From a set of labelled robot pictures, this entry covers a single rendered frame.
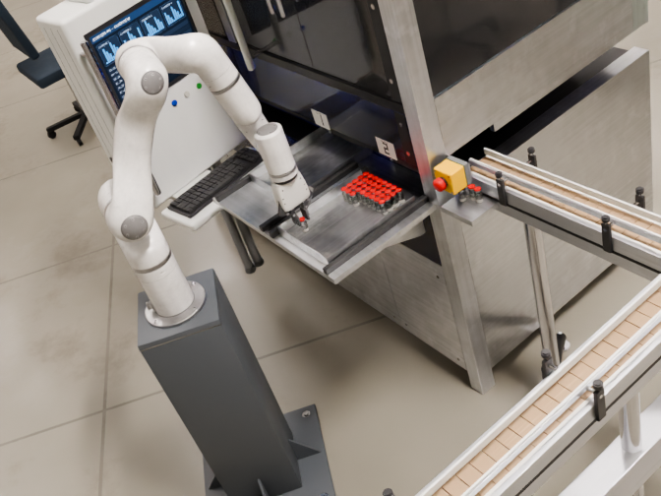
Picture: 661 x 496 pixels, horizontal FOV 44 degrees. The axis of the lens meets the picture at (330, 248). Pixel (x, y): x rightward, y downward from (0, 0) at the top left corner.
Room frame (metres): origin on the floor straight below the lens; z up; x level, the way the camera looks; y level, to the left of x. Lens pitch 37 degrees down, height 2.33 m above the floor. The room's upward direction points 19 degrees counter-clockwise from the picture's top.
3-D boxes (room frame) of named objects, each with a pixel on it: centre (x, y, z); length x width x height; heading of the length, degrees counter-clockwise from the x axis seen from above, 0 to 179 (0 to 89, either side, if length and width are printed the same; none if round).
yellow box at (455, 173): (1.87, -0.39, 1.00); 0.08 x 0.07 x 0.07; 116
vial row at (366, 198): (2.03, -0.16, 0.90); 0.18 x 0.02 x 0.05; 26
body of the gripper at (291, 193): (2.01, 0.06, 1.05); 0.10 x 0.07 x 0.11; 116
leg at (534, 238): (1.81, -0.58, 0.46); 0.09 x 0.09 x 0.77; 26
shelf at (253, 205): (2.17, -0.04, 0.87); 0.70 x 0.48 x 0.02; 26
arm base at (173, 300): (1.90, 0.49, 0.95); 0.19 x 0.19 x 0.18
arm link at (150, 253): (1.94, 0.50, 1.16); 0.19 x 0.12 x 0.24; 14
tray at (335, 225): (1.99, -0.08, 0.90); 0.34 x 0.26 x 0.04; 116
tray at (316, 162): (2.35, -0.03, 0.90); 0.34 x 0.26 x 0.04; 116
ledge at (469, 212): (1.88, -0.44, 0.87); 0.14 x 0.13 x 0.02; 116
